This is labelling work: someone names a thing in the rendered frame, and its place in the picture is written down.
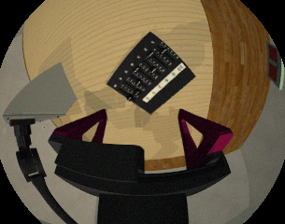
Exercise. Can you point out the black lighting desk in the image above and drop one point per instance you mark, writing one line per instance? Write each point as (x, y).
(172, 74)

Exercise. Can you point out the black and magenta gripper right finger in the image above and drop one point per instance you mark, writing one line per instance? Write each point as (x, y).
(215, 137)

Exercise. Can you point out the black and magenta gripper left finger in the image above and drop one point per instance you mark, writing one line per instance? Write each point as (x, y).
(75, 129)

